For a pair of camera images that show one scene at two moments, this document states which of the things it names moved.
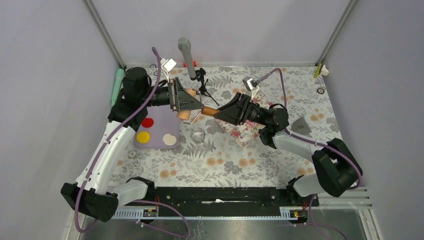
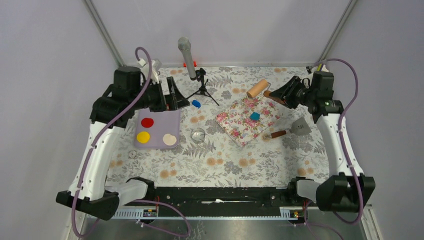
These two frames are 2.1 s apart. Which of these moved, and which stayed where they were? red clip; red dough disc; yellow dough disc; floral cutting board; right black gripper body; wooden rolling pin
Moved: wooden rolling pin; right black gripper body
Stayed: yellow dough disc; red dough disc; red clip; floral cutting board
